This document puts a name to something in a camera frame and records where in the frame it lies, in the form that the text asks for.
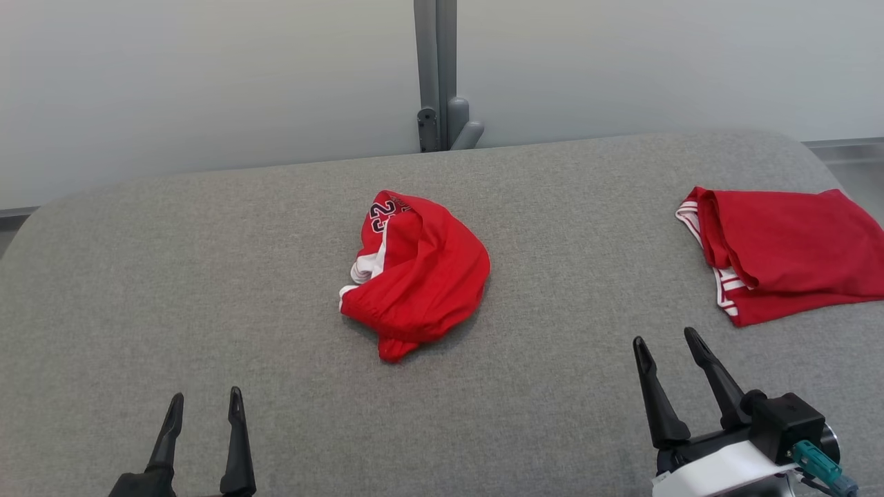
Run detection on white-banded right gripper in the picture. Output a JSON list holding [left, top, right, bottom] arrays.
[[632, 327, 841, 497]]

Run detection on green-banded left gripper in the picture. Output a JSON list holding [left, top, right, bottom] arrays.
[[106, 386, 258, 497]]

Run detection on red basketball jersey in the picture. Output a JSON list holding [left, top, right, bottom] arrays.
[[675, 186, 884, 328]]

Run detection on red basketball shorts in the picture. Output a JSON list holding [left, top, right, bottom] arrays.
[[338, 189, 492, 364]]

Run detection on grey fabric sofa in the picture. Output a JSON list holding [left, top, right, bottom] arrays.
[[0, 131, 884, 497]]

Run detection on teal right camera connector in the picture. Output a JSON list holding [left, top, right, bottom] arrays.
[[790, 440, 859, 497]]

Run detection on grey rounded door handle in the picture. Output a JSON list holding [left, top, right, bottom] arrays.
[[447, 96, 486, 151]]

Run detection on dark grey hinge bracket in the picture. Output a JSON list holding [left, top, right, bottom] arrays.
[[416, 106, 441, 153]]

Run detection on grey vertical metal post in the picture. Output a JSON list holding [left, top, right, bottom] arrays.
[[414, 0, 459, 153]]

